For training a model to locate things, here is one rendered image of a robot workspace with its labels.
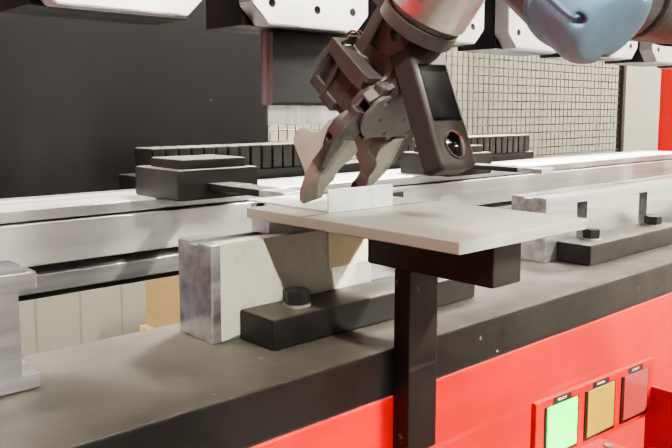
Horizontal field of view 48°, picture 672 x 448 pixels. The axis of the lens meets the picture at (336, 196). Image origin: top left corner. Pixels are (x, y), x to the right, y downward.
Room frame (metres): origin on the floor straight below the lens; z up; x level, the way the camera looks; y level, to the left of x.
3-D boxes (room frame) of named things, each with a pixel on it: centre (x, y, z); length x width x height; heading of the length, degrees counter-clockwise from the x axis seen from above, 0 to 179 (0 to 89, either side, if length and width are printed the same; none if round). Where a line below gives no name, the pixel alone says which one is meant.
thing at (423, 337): (0.66, -0.09, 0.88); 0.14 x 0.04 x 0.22; 42
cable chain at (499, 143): (1.61, -0.27, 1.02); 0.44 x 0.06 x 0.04; 132
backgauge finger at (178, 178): (0.92, 0.13, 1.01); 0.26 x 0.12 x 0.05; 42
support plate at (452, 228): (0.69, -0.07, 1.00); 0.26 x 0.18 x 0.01; 42
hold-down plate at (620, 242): (1.16, -0.45, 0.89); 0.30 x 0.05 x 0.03; 132
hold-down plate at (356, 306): (0.78, -0.04, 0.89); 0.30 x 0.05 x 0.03; 132
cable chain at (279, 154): (1.24, 0.15, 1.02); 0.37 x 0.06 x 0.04; 132
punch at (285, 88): (0.80, 0.03, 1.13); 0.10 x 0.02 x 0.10; 132
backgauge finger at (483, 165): (1.27, -0.24, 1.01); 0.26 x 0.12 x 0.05; 42
